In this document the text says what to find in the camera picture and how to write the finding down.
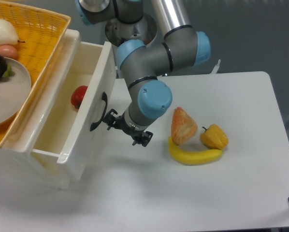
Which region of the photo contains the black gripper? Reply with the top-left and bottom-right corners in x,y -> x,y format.
102,109 -> 153,147

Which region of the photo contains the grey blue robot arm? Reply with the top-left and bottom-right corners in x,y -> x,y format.
75,0 -> 211,146

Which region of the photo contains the white drawer cabinet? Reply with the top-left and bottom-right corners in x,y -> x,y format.
0,29 -> 81,189

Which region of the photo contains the orange bread piece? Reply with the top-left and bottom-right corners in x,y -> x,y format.
171,107 -> 198,145

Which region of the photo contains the yellow banana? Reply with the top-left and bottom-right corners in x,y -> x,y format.
168,137 -> 223,165

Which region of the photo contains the red bell pepper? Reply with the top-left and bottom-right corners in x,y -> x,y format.
70,86 -> 88,109

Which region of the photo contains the yellow bell pepper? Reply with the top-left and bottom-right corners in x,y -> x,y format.
200,124 -> 229,150

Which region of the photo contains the grey round plate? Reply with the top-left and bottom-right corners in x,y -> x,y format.
0,58 -> 31,124

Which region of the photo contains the yellow wicker basket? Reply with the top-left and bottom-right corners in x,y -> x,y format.
0,0 -> 71,148

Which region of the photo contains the pink peach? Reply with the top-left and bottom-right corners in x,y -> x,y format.
0,45 -> 18,59

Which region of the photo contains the white pear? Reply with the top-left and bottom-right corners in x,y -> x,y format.
0,19 -> 25,46

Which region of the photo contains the white table bracket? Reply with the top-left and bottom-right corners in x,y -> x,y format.
210,59 -> 221,74

